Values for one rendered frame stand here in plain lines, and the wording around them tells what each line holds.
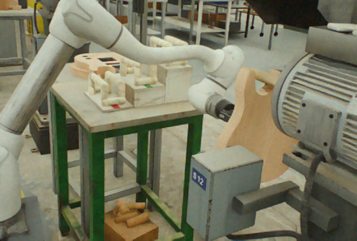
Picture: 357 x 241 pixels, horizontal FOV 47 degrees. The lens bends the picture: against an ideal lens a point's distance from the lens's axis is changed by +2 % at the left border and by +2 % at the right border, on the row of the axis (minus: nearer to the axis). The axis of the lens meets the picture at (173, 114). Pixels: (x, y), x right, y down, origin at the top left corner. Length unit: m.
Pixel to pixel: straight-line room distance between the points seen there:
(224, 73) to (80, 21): 0.59
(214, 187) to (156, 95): 0.98
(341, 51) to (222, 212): 0.47
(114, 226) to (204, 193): 1.48
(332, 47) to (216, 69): 0.65
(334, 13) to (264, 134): 0.44
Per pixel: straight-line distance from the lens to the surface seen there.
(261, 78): 1.28
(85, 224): 2.56
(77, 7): 1.34
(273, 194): 1.07
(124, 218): 2.41
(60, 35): 1.49
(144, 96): 1.87
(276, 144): 1.43
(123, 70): 2.02
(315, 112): 0.98
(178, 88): 1.94
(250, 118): 1.30
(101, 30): 1.35
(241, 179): 1.03
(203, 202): 1.03
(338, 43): 1.01
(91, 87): 1.98
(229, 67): 1.60
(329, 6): 1.16
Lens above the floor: 1.58
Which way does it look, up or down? 21 degrees down
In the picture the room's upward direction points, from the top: 3 degrees clockwise
